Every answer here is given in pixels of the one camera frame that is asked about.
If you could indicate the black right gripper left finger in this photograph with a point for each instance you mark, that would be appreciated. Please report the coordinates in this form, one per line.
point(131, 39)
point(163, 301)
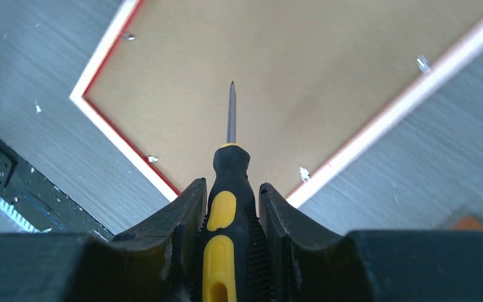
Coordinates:
point(151, 261)

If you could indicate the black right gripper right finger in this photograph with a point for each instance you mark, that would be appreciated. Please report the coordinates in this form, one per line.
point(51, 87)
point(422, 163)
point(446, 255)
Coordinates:
point(312, 263)

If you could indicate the orange compartment tray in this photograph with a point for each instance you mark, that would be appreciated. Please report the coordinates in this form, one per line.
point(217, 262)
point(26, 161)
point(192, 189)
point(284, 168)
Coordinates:
point(468, 223)

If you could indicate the white slotted cable duct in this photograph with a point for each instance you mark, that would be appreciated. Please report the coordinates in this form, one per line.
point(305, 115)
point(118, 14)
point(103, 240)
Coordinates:
point(20, 223)

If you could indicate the red picture frame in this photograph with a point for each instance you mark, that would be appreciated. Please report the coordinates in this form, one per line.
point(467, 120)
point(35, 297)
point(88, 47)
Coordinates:
point(316, 81)

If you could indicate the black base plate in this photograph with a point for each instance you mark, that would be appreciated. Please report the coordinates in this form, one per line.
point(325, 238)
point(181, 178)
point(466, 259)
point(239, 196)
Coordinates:
point(40, 201)

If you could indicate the black yellow screwdriver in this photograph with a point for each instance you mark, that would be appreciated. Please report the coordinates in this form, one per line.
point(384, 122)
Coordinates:
point(232, 262)

